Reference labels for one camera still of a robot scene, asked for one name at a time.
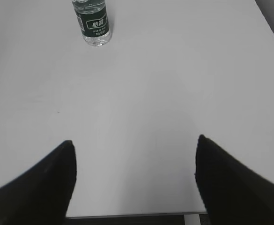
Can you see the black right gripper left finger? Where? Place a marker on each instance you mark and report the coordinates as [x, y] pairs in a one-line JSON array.
[[42, 194]]

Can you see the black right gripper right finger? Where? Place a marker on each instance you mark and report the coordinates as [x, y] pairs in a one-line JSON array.
[[232, 193]]

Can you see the clear green-label water bottle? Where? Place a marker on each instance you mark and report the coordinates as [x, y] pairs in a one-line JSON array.
[[93, 21]]

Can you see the white table leg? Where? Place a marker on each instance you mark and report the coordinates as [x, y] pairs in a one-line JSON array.
[[192, 219]]

